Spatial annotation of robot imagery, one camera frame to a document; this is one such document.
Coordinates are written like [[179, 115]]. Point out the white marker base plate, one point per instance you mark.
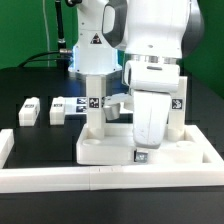
[[75, 105]]

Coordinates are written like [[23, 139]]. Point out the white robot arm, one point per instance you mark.
[[128, 52]]

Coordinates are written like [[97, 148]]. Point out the white L-shaped corner fence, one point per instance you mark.
[[106, 177]]

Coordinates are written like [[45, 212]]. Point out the white desk top tray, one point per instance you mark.
[[118, 148]]

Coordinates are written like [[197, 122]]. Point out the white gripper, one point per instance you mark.
[[152, 85]]

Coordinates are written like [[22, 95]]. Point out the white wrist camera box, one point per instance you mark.
[[117, 104]]

